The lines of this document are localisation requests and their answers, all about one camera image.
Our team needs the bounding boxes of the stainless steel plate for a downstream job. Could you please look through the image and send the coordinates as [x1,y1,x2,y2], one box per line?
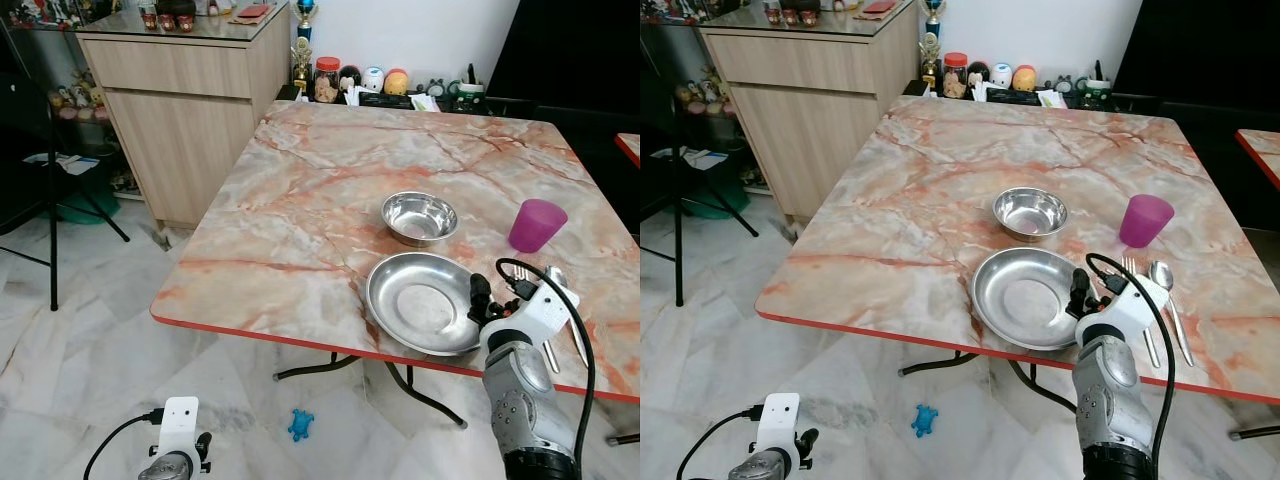
[971,247,1092,353]
[365,251,489,358]

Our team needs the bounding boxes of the steel spoon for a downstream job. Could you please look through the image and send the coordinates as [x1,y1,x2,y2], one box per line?
[1148,260,1197,368]
[544,264,592,367]

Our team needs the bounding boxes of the steel fork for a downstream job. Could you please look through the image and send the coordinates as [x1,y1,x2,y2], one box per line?
[1121,255,1162,369]
[511,264,562,375]

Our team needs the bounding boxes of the purple plastic cup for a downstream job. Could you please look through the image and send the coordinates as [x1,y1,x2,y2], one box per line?
[508,198,569,255]
[1119,194,1176,250]

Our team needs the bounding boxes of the stainless steel bowl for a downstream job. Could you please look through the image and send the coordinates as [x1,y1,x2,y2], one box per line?
[381,191,460,248]
[993,187,1070,243]

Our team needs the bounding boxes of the black metal table legs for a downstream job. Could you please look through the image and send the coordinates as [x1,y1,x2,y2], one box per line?
[897,348,1079,417]
[273,350,469,430]

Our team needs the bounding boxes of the marble-pattern red-edged table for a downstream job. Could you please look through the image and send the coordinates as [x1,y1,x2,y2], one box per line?
[755,94,1280,406]
[150,98,641,405]

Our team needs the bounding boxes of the black tripod stand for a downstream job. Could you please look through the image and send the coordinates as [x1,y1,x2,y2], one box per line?
[0,20,132,312]
[640,120,763,308]

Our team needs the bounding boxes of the red-lidded clear jar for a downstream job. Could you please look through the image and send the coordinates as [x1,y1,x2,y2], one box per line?
[942,52,970,100]
[314,57,342,105]

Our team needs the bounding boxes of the green basin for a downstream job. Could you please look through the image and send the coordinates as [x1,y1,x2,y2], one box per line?
[54,185,122,227]
[684,183,749,222]

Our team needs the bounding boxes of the black screen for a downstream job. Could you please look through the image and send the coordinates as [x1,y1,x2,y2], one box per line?
[1113,0,1280,97]
[487,0,641,102]

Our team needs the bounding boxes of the gold and blue trophy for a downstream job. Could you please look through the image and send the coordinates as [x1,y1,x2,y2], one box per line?
[920,0,947,92]
[290,0,320,97]

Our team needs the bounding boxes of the light wooden cabinet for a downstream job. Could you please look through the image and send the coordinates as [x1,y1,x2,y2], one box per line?
[76,4,292,230]
[697,4,922,224]

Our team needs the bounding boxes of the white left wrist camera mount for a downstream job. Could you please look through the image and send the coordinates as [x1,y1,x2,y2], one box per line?
[754,392,802,453]
[156,396,202,457]

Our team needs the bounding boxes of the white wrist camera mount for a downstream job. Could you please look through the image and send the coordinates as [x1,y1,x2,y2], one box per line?
[754,392,802,453]
[487,279,582,351]
[156,396,202,457]
[1078,274,1171,346]

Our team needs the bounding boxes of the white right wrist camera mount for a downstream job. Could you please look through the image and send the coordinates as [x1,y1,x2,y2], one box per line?
[1078,274,1171,346]
[487,279,582,351]

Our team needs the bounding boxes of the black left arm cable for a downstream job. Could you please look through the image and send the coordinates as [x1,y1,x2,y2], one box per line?
[676,404,767,480]
[83,409,166,480]

